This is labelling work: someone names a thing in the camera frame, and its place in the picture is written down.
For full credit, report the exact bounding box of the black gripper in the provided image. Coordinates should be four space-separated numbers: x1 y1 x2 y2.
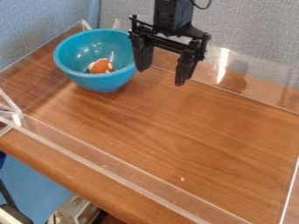
130 0 211 87

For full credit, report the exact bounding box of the orange toy mushroom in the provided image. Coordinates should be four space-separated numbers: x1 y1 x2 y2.
89 59 115 74

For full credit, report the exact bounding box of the blue plastic bowl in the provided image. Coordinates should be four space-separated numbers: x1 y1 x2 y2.
54 29 137 93

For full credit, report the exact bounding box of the white device under table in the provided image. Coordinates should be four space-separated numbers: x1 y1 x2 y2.
46 195 101 224

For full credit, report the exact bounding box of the clear acrylic barrier frame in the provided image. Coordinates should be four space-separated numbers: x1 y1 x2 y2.
0 17 299 224

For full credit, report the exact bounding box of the black chair frame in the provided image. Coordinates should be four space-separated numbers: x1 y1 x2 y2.
0 179 34 224

